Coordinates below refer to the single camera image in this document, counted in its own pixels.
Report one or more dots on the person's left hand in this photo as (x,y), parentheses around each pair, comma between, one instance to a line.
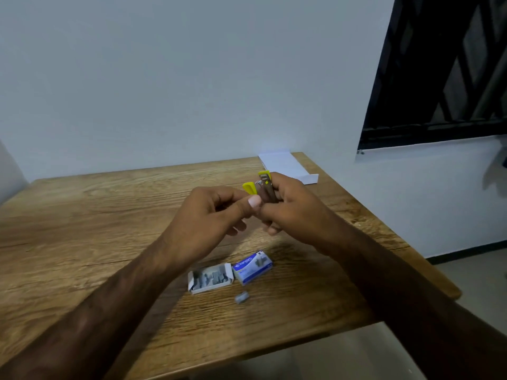
(202,225)

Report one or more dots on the person's right hand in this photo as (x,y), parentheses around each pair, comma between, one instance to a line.
(305,217)

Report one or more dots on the white papers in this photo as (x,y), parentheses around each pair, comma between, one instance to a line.
(285,164)

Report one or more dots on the yellow and silver stapler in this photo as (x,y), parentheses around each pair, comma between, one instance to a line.
(249,187)

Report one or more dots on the white staples box tray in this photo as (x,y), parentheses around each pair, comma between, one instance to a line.
(192,286)

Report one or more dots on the blue staples box sleeve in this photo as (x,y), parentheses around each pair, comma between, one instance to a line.
(249,271)

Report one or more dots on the single grey staples strip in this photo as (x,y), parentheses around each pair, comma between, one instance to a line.
(242,297)

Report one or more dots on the person's left forearm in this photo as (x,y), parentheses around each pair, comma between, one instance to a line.
(91,320)

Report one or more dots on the person's right forearm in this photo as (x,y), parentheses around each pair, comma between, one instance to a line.
(416,312)

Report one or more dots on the black window frame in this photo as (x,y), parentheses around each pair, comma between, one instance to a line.
(416,75)

